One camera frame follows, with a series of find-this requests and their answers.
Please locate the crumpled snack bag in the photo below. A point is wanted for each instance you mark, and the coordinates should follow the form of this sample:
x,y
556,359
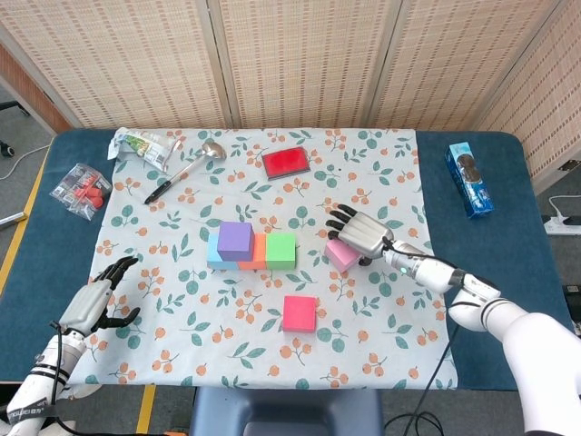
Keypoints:
x,y
140,145

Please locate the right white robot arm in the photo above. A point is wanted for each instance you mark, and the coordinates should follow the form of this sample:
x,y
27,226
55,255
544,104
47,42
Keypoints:
x,y
499,327

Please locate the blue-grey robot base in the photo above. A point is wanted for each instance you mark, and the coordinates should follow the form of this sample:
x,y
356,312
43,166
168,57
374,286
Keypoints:
x,y
281,409

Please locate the plastic bag with red caps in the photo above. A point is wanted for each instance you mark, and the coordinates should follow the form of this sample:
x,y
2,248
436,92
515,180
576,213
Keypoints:
x,y
81,188

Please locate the orange foam cube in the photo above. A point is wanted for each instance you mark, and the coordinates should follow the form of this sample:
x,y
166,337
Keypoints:
x,y
258,254

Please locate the metal bar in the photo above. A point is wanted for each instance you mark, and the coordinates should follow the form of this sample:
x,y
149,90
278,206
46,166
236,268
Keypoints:
x,y
11,219

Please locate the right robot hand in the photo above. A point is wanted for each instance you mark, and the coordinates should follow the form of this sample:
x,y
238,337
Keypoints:
x,y
365,234

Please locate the blue cookie box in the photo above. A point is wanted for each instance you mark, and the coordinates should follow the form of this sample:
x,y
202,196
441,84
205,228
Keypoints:
x,y
469,181

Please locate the red ink stamp pad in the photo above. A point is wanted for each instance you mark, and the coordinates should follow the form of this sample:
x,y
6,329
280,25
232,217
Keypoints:
x,y
285,163

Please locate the black office chair base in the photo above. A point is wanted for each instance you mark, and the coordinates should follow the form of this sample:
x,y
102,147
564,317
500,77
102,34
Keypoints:
x,y
13,106

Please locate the purple foam cube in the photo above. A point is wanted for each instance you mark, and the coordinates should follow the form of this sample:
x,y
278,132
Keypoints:
x,y
235,240

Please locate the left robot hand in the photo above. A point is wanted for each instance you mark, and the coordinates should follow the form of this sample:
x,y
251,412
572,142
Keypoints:
x,y
86,304

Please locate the white power strip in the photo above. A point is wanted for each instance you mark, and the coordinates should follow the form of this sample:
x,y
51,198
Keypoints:
x,y
563,226

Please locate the light blue foam cube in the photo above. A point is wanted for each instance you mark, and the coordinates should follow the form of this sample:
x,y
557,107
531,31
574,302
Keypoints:
x,y
215,259

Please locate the light pink foam cube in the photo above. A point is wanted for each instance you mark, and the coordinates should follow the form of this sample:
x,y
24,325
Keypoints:
x,y
340,255

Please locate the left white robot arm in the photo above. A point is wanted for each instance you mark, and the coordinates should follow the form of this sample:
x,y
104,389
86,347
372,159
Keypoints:
x,y
41,386

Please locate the red foam cube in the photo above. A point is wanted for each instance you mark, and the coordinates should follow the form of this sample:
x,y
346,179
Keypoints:
x,y
298,313

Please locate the green foam cube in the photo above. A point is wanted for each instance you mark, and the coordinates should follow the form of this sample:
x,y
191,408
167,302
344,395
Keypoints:
x,y
281,250

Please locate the floral tablecloth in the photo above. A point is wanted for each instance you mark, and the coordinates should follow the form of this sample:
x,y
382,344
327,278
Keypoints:
x,y
254,354

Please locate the bamboo folding screen panel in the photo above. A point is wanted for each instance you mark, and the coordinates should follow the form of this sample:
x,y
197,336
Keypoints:
x,y
304,59
463,59
549,113
127,59

